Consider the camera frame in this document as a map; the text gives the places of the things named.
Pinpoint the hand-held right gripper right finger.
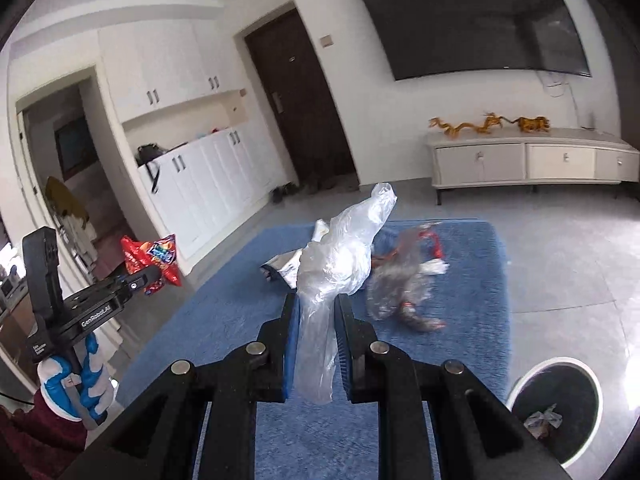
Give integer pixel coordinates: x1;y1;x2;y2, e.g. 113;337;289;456
334;292;576;480

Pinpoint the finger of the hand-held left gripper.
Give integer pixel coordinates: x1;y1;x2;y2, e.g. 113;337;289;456
116;265;162;295

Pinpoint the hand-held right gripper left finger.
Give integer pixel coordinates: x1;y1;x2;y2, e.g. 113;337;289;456
57;292;301;480

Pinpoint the red snack packet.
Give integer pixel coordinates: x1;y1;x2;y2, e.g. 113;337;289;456
120;233;184;297

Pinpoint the clear plastic bag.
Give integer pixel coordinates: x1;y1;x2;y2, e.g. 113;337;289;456
292;182;399;407

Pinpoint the person's left hand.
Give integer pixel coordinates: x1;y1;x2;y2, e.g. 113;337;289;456
36;332;119;432

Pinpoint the blue mat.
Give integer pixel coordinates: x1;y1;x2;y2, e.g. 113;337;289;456
115;217;512;480

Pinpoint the silver foil wrapper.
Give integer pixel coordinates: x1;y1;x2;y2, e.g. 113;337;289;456
260;219;332;289

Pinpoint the yellow garment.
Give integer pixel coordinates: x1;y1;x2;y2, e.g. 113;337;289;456
45;176;91;227

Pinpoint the crumpled clear red-printed wrapper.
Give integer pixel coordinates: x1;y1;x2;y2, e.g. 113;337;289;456
366;222;449;334

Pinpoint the black bag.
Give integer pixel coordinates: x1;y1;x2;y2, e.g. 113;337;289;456
134;143;169;194

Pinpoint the pair of dark shoes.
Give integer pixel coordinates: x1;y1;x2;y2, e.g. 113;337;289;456
270;182;299;205

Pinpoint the crumpled paper wad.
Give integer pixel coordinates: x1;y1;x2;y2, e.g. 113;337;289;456
523;403;564;434

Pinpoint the white television cabinet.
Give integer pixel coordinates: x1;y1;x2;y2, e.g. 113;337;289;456
425;127;640;206

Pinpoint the dark brown door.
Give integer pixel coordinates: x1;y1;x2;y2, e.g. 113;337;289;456
243;7;357;187

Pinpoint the long golden dragon figurine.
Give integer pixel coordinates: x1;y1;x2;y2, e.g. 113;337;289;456
428;111;507;139

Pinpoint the short golden dragon figurine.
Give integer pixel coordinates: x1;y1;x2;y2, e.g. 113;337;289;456
515;116;552;135

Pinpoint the white wall cupboard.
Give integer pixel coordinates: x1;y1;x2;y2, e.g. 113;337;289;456
97;14;247;124

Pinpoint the wall-mounted black television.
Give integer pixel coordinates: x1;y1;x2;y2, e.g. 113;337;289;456
350;0;592;82

